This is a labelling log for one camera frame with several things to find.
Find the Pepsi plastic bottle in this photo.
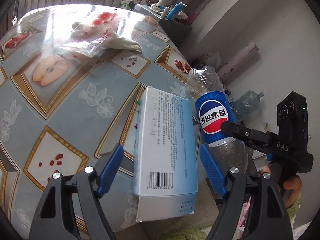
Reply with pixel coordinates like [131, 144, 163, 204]
[187, 66, 248, 173]

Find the white blue cardboard box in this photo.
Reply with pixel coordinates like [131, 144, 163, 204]
[132, 86, 197, 222]

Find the white cloth rag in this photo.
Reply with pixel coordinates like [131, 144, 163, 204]
[100, 32, 142, 53]

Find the clear red printed plastic bag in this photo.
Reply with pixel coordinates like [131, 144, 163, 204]
[56, 11, 121, 57]

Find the right hand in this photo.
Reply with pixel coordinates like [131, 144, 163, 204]
[261, 164, 303, 209]

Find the large blue water jug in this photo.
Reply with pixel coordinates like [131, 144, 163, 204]
[232, 90, 264, 122]

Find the pink rolled mat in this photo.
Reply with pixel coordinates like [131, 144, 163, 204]
[217, 41, 259, 81]

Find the fruit pattern tablecloth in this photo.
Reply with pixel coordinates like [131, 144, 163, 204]
[0, 3, 221, 240]

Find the magenta bottle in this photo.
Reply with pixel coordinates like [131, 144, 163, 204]
[186, 11, 197, 25]

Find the blue detergent bottle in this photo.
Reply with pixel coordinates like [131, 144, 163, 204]
[166, 2, 187, 21]

